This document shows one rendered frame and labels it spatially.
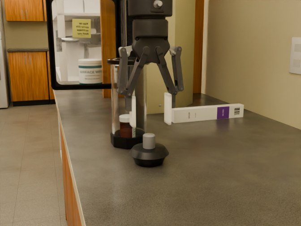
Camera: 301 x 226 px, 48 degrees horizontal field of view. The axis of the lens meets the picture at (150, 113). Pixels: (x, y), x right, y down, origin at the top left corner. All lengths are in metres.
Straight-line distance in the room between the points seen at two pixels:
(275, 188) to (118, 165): 0.33
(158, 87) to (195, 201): 0.68
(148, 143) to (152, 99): 0.49
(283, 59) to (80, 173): 0.80
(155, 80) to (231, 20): 0.48
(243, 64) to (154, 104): 0.42
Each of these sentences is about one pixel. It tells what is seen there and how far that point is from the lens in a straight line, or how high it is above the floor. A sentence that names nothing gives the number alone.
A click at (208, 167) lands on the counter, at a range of 0.77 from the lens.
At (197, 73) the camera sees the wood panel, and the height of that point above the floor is 1.04.
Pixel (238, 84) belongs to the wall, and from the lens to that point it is 1.48.
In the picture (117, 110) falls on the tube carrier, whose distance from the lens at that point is 0.86.
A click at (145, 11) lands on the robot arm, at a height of 1.27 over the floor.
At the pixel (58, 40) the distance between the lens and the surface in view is 1.49.
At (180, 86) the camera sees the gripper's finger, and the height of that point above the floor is 1.11.
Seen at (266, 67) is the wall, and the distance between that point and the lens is 1.32.
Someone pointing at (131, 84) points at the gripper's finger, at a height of 1.12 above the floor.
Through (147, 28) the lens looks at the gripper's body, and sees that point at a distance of 0.70.
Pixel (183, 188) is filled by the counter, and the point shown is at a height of 0.94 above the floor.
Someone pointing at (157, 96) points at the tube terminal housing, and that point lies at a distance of 1.25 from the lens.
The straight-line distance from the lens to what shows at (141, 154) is 0.75.
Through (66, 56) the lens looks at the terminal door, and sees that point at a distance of 1.51.
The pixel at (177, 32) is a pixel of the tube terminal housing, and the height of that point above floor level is 1.23.
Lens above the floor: 1.23
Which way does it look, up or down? 13 degrees down
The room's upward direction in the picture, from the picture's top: straight up
